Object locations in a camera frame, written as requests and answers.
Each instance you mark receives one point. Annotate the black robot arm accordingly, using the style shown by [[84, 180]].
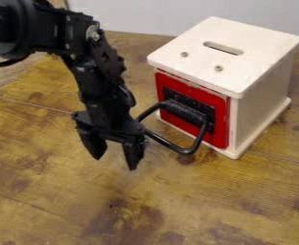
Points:
[[34, 27]]

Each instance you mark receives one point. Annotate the red drawer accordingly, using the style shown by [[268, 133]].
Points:
[[203, 100]]

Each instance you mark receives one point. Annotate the black metal drawer handle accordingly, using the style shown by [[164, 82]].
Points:
[[187, 109]]

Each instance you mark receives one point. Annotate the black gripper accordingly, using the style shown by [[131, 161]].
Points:
[[105, 121]]

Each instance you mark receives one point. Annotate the white wooden box cabinet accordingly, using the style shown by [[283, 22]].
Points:
[[232, 66]]

